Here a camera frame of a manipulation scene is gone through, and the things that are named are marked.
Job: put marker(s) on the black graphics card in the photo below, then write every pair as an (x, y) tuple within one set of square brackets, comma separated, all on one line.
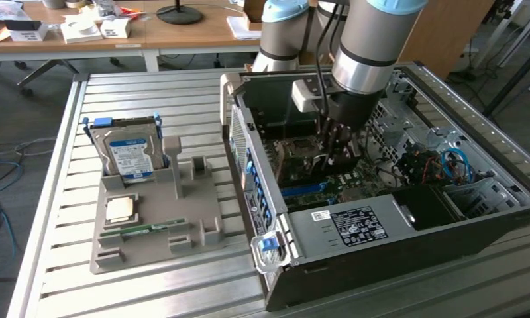
[(309, 169)]

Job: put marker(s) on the hard disk with blue bracket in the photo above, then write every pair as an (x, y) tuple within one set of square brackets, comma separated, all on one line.
[(130, 155)]

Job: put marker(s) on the blue expansion slot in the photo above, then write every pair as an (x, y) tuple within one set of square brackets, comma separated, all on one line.
[(305, 190)]

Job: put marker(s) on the grey metal cup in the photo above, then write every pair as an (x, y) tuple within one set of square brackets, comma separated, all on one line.
[(54, 4)]

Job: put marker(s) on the grey power supply unit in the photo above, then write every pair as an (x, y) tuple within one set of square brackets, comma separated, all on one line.
[(317, 238)]

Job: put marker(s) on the green RAM stick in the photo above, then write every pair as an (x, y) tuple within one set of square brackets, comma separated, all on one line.
[(155, 228)]

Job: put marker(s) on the CPU socket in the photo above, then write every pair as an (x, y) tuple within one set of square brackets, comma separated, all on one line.
[(303, 145)]

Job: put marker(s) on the green motherboard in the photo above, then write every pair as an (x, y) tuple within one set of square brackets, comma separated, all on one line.
[(376, 179)]

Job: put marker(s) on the white flat cardboard box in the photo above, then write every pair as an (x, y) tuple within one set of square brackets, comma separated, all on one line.
[(78, 38)]

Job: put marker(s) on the blue case latch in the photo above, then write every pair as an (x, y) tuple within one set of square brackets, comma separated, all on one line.
[(267, 245)]

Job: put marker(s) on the black round lamp base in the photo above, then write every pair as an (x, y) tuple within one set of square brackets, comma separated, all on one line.
[(179, 16)]

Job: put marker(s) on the orange red paper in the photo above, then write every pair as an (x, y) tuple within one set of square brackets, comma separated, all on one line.
[(130, 13)]

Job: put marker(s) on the white box with black top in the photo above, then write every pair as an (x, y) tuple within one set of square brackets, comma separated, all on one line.
[(27, 34)]

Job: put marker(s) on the clear plastic bag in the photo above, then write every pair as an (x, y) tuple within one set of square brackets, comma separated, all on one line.
[(4, 11)]

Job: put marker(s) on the silver drive cage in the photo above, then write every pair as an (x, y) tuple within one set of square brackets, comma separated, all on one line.
[(397, 132)]

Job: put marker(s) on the black open PC case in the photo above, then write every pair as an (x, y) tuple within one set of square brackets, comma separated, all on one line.
[(380, 271)]

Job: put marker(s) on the wooden cabinet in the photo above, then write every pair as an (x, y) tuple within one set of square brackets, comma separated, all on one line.
[(451, 33)]

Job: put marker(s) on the small white labelled box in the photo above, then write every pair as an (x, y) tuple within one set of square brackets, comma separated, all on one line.
[(115, 30)]

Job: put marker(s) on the white tape roll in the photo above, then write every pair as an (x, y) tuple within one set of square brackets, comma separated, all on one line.
[(83, 27)]

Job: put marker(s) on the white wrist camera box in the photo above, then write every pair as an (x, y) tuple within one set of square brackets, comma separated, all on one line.
[(305, 96)]

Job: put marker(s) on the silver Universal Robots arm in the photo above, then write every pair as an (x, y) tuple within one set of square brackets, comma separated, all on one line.
[(371, 49)]

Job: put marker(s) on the square CPU chip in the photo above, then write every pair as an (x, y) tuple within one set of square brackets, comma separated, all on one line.
[(122, 210)]

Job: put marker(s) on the wooden office desk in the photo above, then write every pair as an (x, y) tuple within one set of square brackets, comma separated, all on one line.
[(182, 33), (48, 48)]

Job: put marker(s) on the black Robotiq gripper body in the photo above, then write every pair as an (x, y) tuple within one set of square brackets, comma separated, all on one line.
[(353, 109)]

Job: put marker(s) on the white paper stack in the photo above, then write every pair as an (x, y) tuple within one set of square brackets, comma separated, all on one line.
[(243, 30)]

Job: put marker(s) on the brown cardboard box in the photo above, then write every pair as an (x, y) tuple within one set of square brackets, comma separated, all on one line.
[(252, 10)]

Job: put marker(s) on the grey plastic parts rack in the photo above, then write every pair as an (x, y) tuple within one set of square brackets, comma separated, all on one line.
[(159, 198)]

